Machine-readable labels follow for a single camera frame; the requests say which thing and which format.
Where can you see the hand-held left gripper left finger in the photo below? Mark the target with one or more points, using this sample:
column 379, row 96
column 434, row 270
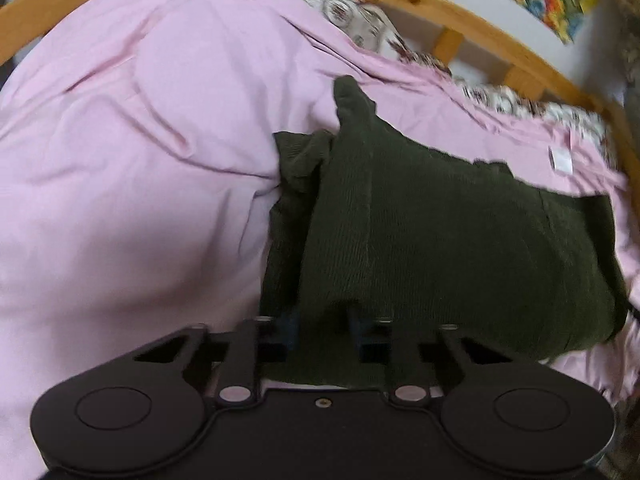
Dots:
column 288, row 331

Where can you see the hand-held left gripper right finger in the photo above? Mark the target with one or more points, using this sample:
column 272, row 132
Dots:
column 358, row 334

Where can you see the pink blanket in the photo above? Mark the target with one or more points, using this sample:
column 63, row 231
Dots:
column 125, row 160

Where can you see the floral patterned bed sheet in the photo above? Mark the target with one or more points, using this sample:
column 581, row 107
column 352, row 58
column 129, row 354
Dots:
column 370, row 20

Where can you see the dark patterned hanging cloth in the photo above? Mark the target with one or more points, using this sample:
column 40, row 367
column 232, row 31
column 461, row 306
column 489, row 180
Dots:
column 631, row 35

